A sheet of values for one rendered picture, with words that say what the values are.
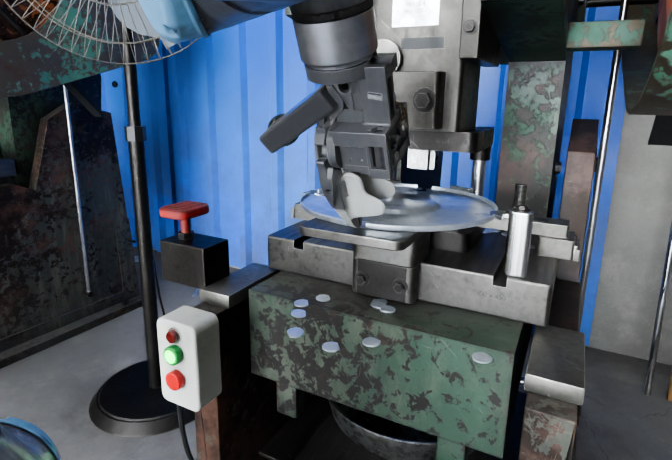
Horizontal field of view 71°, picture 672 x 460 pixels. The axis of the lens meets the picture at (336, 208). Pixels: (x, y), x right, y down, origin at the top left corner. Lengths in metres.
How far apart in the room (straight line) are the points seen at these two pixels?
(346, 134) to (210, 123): 2.09
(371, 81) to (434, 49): 0.29
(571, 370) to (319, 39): 0.45
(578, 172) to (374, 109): 0.64
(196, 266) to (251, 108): 1.68
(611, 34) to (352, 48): 0.54
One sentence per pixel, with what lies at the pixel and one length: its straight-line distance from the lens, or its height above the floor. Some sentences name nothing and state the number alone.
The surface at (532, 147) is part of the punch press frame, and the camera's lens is 0.96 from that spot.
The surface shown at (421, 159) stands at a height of 0.84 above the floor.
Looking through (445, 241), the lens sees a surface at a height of 0.72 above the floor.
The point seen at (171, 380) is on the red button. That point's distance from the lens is 0.74.
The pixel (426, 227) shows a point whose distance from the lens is 0.57.
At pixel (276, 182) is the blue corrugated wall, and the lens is 2.31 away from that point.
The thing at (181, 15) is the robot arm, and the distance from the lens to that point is 0.36.
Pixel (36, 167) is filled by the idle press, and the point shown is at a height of 0.67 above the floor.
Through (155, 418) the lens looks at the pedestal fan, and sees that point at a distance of 1.56.
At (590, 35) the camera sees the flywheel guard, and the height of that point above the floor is 1.04.
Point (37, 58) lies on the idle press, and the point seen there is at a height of 1.04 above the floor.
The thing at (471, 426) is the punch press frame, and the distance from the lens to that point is 0.68.
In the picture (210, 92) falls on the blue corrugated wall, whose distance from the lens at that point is 2.53.
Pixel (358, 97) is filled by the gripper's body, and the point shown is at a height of 0.94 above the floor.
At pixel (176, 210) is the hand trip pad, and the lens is 0.78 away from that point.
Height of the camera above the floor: 0.94
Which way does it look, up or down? 13 degrees down
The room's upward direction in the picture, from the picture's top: 1 degrees clockwise
